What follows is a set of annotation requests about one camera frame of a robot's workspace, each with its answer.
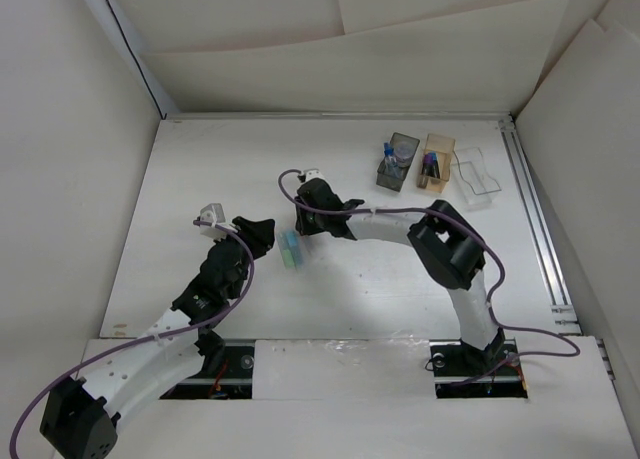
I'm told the purple cap black marker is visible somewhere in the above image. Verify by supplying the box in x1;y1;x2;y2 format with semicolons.
421;152;434;177

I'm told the orange transparent container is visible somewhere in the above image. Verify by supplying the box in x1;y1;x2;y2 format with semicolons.
416;133;456;194

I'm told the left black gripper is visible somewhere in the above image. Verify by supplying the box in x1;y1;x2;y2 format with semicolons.
212;217;272;299

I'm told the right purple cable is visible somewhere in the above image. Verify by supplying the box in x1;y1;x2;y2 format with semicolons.
277;168;582;386

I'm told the clear transparent container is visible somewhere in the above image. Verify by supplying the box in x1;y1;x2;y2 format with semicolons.
451;147;502;210

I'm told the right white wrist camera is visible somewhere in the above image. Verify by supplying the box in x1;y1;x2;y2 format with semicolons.
298;168;324;184

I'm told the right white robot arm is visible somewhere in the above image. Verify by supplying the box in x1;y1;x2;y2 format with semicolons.
294;170;504;374

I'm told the aluminium rail right side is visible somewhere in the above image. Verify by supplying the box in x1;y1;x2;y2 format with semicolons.
497;115;584;358

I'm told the blue cap glue bottle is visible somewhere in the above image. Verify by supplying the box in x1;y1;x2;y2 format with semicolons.
384;142;402;178

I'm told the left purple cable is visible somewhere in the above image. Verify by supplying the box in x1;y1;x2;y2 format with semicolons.
8;218;258;458

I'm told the dark grey transparent container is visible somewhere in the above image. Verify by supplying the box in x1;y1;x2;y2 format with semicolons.
376;132;420;192

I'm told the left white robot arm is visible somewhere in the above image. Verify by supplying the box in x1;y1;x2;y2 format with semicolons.
40;217;275;458

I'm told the blue pastel highlighter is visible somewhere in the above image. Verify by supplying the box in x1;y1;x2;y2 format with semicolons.
285;230;304;269

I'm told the green pastel highlighter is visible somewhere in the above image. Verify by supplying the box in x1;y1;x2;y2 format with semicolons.
277;232;296;269

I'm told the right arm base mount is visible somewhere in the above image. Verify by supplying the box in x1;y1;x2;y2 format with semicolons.
425;339;528;399

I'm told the clear tape dispenser roll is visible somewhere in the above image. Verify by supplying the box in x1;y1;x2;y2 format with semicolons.
393;139;416;167

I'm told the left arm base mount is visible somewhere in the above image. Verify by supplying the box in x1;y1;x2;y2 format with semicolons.
160;340;255;401

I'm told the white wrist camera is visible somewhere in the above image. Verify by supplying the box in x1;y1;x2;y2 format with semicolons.
198;203;226;240
298;168;324;184

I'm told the blue cap black marker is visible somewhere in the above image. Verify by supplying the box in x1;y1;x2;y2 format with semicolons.
428;151;441;179

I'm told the purple cable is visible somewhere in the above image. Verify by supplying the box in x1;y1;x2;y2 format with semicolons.
8;218;258;458
277;168;582;386

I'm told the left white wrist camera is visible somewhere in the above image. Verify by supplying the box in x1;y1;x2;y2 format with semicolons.
198;203;226;240

